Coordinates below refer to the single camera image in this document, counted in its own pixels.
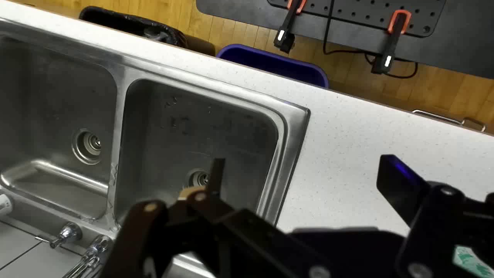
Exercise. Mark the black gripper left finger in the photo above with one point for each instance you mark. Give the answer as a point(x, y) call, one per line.
point(154, 236)

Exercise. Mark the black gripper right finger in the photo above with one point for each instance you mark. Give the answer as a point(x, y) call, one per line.
point(441, 232)

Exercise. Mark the stainless steel double sink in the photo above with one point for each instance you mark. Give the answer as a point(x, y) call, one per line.
point(169, 124)

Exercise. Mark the orange black clamp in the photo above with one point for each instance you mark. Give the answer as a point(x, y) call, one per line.
point(390, 47)
point(285, 31)

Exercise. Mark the black bin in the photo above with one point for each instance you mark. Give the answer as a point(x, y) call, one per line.
point(139, 25)

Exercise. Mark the blue plastic bin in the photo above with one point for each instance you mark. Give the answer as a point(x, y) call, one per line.
point(277, 64)

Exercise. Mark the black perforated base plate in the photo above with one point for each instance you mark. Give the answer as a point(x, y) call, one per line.
point(452, 36)

